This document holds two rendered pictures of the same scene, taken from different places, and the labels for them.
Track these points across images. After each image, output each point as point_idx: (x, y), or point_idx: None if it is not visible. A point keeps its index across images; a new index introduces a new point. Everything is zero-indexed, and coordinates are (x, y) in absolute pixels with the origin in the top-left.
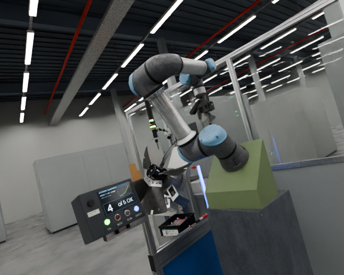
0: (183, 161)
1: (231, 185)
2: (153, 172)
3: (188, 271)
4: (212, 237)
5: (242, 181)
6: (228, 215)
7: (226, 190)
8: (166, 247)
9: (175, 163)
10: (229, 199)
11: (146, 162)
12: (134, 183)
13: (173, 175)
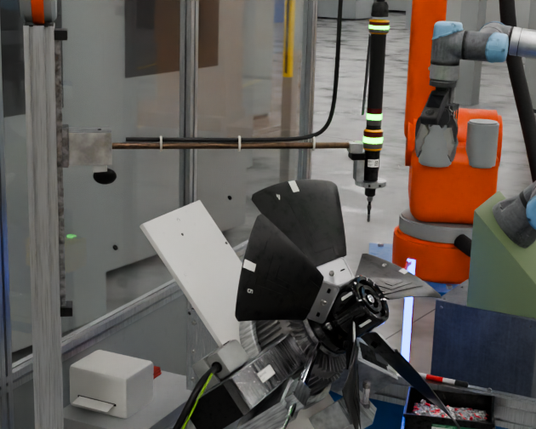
0: (236, 273)
1: None
2: (379, 301)
3: None
4: None
5: None
6: None
7: None
8: None
9: (216, 288)
10: None
11: (270, 288)
12: (354, 367)
13: (428, 293)
